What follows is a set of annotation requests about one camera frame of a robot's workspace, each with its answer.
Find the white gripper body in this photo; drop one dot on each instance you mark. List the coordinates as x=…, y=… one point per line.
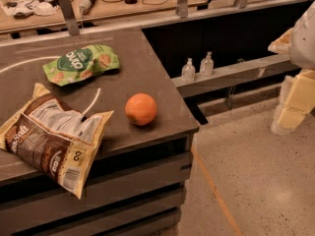
x=303, y=44

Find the grey metal rail shelf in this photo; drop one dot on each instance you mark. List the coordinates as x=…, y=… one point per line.
x=235, y=74

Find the middle grey metal bracket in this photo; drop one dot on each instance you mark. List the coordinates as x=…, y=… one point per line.
x=182, y=8

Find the brown yellow chip bag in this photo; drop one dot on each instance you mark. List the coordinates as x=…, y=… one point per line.
x=55, y=139

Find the orange fruit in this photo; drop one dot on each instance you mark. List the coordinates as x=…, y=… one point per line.
x=141, y=109

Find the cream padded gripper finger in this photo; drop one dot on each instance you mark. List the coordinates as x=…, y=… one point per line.
x=296, y=101
x=282, y=44

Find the grey handheld tool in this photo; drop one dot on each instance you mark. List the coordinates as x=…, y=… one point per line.
x=85, y=6

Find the wooden background desk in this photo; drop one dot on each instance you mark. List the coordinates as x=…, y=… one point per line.
x=101, y=10

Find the left clear sanitizer bottle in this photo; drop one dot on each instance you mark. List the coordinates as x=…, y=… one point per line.
x=188, y=72

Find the green rice chip bag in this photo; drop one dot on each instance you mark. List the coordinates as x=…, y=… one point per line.
x=81, y=64

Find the white face mask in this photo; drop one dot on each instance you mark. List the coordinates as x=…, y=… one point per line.
x=44, y=9

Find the clear sanitizer bottle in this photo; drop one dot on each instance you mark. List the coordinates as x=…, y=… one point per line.
x=188, y=72
x=207, y=65

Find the dark slatted counter cabinet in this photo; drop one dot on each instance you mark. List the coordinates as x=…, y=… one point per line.
x=135, y=188

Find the left grey metal bracket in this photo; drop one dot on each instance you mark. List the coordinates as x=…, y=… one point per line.
x=69, y=17

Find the right clear sanitizer bottle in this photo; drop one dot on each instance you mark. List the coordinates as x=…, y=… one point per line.
x=207, y=65

